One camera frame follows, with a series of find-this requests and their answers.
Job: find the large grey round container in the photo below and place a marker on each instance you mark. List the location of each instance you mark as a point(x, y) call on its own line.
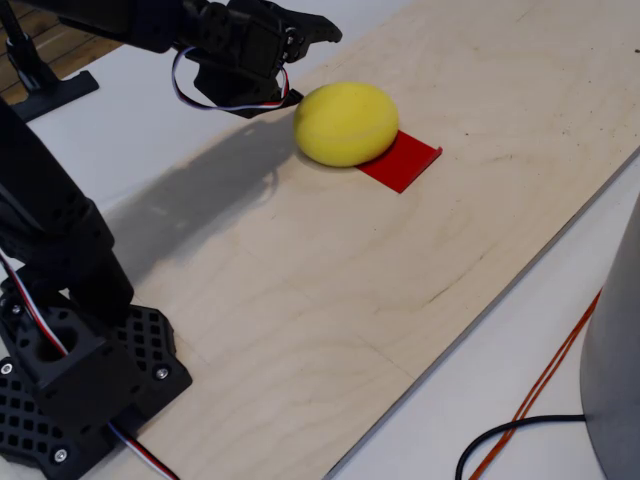
point(615, 350)

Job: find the red square plate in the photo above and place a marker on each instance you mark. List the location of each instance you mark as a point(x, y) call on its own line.
point(405, 160)

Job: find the light plywood board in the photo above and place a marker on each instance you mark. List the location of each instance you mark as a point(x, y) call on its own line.
point(350, 275)

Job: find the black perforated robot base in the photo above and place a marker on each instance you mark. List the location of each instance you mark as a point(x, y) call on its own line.
point(145, 340)

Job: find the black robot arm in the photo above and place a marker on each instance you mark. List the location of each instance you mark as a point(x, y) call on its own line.
point(50, 200)

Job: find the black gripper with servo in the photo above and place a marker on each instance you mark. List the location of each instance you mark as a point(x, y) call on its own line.
point(295, 41)

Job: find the yellow round sponge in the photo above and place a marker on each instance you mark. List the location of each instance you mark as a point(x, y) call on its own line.
point(345, 125)

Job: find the black camera stand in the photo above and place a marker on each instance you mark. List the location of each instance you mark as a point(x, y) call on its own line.
point(40, 95)

